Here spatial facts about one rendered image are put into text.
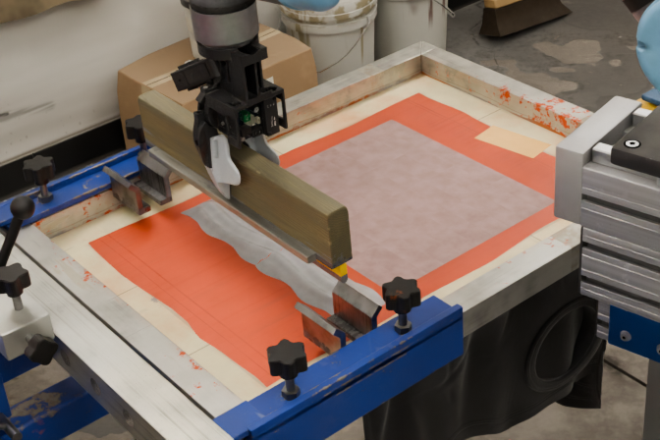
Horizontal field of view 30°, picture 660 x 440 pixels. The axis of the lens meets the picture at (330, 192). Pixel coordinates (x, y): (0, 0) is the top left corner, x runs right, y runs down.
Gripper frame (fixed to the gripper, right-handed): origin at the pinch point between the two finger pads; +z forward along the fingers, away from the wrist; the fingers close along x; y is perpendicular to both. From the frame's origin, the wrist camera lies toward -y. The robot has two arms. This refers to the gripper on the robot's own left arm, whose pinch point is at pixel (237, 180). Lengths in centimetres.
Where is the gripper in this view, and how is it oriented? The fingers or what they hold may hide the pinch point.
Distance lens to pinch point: 152.6
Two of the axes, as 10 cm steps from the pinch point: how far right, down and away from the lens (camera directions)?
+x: 7.7, -3.8, 5.1
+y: 6.3, 3.7, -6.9
